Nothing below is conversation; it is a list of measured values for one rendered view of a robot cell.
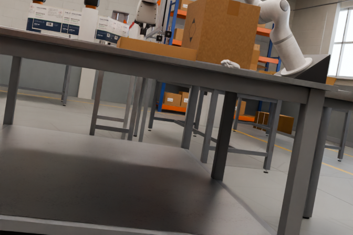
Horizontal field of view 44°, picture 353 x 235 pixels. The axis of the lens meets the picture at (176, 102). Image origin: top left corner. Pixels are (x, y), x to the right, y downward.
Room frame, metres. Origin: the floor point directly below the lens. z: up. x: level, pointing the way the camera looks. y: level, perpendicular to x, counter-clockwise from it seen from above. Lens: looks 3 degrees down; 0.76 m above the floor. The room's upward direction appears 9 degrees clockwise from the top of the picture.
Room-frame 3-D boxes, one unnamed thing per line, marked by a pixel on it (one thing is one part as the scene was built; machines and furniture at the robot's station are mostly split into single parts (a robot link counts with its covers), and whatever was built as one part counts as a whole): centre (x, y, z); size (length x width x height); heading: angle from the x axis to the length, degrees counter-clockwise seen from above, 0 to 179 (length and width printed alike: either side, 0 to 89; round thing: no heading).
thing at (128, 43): (1.63, 0.11, 0.85); 0.30 x 0.26 x 0.04; 10
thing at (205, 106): (8.38, -0.64, 0.61); 0.70 x 0.60 x 1.22; 29
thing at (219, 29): (1.99, -0.13, 0.99); 0.30 x 0.24 x 0.27; 15
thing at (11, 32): (2.46, 0.37, 0.82); 2.10 x 1.50 x 0.02; 10
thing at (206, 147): (5.18, -0.34, 0.39); 2.20 x 0.80 x 0.78; 18
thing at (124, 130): (3.99, 0.55, 0.47); 1.17 x 0.36 x 0.95; 10
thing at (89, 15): (2.48, 0.56, 1.03); 0.09 x 0.09 x 0.30
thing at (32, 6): (2.67, 0.92, 1.04); 0.09 x 0.09 x 0.29
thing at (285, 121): (9.38, -2.10, 0.18); 0.64 x 0.52 x 0.37; 111
